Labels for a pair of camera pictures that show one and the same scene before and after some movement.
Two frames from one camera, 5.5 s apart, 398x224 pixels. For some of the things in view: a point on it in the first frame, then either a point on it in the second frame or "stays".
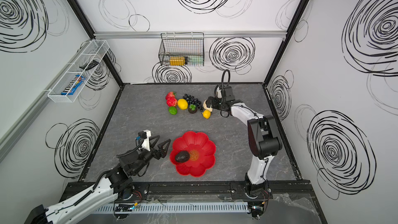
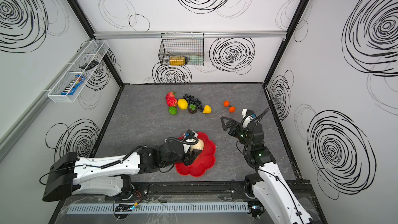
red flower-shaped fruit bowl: [193, 153] stays
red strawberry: [170, 97] stays
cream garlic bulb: [205, 107] to [199, 145]
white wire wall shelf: [80, 70] stays
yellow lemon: [182, 103] stays
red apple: [171, 101] stays
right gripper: [214, 103] to [234, 128]
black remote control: [89, 65] stays
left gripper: [154, 151] to [189, 154]
